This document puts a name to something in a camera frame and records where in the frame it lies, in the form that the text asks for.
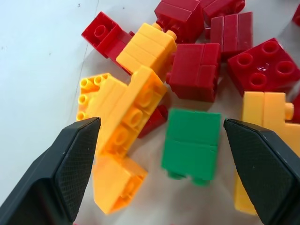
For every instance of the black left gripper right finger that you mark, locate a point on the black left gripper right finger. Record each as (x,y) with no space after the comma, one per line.
(269,178)

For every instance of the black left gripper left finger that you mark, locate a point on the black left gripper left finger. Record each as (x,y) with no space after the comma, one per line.
(47,182)

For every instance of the yellow toy building block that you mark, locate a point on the yellow toy building block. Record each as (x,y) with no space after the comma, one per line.
(243,197)
(262,110)

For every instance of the yellow block with open underside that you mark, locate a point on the yellow block with open underside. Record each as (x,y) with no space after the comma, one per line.
(114,182)

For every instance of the red toy building block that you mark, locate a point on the red toy building block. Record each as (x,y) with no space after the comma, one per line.
(180,16)
(296,107)
(297,16)
(220,9)
(194,72)

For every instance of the green toy building block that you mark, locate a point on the green toy building block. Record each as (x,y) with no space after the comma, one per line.
(191,140)

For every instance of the yellow block with small studs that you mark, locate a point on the yellow block with small studs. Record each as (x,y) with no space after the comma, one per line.
(98,93)

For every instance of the long yellow building block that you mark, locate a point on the long yellow building block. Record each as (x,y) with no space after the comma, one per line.
(131,112)

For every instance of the red block with four studs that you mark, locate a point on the red block with four studs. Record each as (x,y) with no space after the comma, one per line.
(262,65)

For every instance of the small red building block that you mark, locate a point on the small red building block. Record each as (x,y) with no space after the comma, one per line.
(153,122)

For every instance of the dark red ribbed block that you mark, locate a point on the dark red ribbed block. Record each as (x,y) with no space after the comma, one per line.
(232,35)

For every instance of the yellow ribbed building block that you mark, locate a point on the yellow ribbed building block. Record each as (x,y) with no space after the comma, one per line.
(147,49)

